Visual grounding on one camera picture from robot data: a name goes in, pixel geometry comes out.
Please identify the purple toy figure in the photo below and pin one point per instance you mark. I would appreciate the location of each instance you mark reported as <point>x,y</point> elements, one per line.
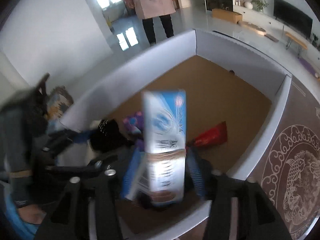
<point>134,127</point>

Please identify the white low tv cabinet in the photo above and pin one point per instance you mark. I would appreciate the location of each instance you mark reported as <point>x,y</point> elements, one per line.
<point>273,26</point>

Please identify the white cardboard sorting box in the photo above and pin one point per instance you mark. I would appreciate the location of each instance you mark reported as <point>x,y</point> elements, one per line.
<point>224,78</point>

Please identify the patterned floor rug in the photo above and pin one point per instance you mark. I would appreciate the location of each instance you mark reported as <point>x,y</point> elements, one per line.
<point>59,101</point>

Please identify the left hand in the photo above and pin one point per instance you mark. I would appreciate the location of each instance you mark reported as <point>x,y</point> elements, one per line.
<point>31,214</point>

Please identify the black flat television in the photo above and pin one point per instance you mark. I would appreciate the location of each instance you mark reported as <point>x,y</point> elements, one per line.
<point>293,17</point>

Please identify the person in pink apron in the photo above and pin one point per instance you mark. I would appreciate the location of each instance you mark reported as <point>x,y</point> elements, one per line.
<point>147,10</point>

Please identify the brown cardboard carton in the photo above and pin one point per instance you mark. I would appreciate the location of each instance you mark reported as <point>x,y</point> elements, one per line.
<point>233,17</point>

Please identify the wooden bench hairpin legs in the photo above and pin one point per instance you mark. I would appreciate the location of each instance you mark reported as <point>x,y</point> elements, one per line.
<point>301,45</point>

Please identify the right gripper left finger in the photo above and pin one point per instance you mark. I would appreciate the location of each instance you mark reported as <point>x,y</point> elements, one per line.
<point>85,206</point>

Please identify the blue white medicine box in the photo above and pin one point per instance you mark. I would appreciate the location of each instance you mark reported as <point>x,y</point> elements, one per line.
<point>159,171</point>

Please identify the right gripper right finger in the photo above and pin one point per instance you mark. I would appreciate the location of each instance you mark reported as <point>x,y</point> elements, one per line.
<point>239,209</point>

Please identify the green potted plant left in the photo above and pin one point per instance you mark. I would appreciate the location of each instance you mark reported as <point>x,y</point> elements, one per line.
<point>259,5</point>

